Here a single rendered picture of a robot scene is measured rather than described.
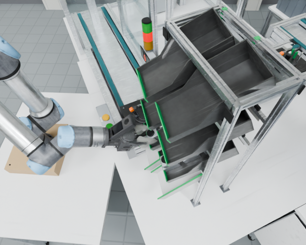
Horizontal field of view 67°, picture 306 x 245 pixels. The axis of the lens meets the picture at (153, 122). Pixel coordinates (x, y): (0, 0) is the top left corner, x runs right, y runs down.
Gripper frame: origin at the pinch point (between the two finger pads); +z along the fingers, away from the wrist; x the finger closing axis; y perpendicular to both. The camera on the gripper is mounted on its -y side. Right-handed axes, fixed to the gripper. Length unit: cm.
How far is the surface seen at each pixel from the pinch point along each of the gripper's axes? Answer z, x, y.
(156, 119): -3.6, 1.1, -10.8
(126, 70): 12, -74, 32
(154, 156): 9.4, -0.8, 20.5
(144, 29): 2, -49, -15
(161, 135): -3.0, 7.0, -9.8
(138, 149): 7.2, -11.4, 32.2
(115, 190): 22, -25, 128
